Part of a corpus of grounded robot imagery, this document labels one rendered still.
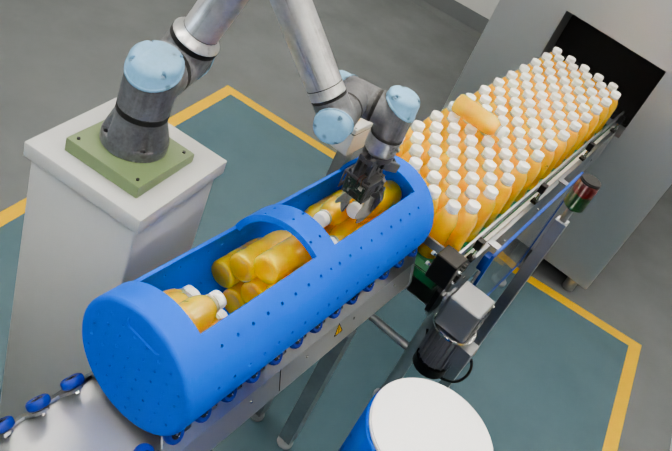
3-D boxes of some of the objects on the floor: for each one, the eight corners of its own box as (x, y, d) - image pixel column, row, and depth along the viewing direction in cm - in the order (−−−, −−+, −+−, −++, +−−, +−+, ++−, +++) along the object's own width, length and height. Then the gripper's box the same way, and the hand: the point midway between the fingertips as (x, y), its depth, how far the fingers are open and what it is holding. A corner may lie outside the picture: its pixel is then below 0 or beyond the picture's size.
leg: (273, 441, 263) (334, 327, 226) (283, 431, 267) (345, 318, 230) (285, 452, 261) (348, 339, 224) (295, 443, 266) (359, 330, 228)
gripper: (347, 142, 167) (315, 212, 179) (387, 172, 163) (352, 241, 176) (368, 131, 173) (336, 199, 186) (407, 160, 169) (372, 228, 182)
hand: (353, 211), depth 182 cm, fingers closed on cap, 4 cm apart
